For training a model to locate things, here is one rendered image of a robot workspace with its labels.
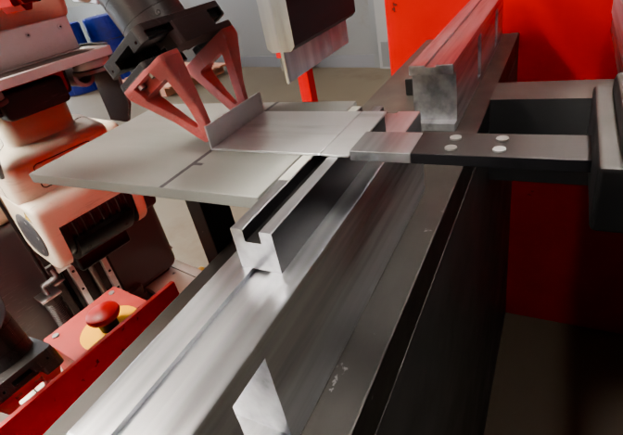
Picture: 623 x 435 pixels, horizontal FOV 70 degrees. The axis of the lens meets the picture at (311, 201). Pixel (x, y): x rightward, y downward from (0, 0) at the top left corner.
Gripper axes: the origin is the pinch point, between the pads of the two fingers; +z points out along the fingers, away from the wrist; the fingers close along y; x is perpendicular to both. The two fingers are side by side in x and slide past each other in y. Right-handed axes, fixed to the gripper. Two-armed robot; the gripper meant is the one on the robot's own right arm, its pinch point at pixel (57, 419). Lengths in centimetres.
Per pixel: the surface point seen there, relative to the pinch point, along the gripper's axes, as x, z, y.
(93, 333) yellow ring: 8.2, -5.2, 0.1
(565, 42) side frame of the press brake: 108, -1, 37
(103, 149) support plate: 15.4, -24.3, 13.1
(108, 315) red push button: 9.7, -7.0, 3.4
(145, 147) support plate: 16.8, -22.9, 17.8
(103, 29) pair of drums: 334, -124, -480
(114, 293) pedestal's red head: 14.1, -6.2, -4.0
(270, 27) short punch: 16.6, -27.4, 38.2
